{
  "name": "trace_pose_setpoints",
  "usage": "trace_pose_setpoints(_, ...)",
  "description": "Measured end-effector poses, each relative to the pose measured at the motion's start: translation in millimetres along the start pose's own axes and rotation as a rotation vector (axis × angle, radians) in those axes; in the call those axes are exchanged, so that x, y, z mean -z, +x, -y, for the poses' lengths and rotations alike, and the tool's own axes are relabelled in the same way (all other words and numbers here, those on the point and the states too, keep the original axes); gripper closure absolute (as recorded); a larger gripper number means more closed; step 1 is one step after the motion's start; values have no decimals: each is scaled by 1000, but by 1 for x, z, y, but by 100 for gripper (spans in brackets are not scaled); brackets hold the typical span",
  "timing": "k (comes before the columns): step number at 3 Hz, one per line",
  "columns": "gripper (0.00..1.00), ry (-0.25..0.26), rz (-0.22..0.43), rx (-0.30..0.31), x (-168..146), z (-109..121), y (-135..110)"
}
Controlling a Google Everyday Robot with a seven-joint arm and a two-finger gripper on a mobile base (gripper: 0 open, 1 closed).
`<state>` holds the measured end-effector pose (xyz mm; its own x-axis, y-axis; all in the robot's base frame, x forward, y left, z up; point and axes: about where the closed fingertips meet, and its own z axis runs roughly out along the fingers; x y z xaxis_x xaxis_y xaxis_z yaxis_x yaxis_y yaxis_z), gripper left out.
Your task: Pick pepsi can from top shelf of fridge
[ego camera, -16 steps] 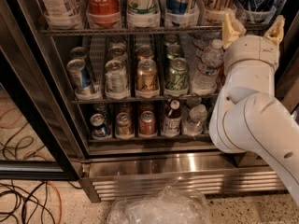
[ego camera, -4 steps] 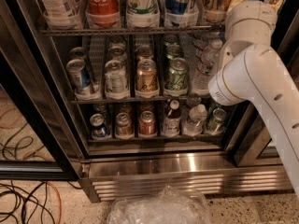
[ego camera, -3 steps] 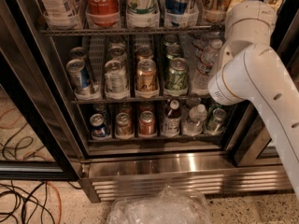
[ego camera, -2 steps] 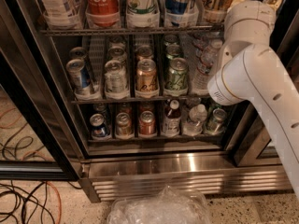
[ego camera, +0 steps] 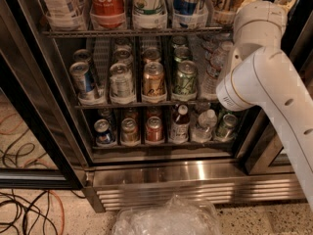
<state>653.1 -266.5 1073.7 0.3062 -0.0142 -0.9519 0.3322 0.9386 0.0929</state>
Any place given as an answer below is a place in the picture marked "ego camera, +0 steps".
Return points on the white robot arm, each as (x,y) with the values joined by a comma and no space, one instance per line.
(259,73)

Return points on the clear water bottle middle shelf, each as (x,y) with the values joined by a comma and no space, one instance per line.
(216,63)

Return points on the clear water bottle shelf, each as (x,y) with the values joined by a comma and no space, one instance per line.
(216,63)
(206,121)

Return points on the green can middle shelf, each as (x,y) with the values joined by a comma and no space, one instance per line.
(185,78)

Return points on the green can shelf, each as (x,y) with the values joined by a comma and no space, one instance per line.
(185,78)
(226,127)

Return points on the clear water bottle bottom shelf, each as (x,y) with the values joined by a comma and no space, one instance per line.
(206,121)

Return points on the green can bottom shelf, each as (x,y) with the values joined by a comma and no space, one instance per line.
(226,127)

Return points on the gold can middle shelf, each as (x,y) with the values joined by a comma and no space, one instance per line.
(153,81)

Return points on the silver white can middle shelf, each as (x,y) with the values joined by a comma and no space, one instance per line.
(121,80)

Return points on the red can bottom shelf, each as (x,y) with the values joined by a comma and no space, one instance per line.
(154,129)

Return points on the stainless steel glass-door fridge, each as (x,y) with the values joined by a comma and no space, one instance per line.
(139,100)

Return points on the gold can bottom shelf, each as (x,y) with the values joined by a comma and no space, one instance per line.
(129,130)

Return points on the rear silver can far left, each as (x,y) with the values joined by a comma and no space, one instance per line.
(82,55)

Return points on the blue silver can middle shelf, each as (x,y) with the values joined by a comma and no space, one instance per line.
(84,81)

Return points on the white water bottle top shelf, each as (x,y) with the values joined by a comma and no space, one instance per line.
(65,14)

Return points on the blue Pepsi can bottom shelf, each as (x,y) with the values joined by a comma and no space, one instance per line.
(104,133)

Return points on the dark juice bottle white cap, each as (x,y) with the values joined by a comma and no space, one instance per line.
(180,121)

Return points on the clear plastic bag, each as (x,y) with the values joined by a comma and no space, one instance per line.
(178,216)

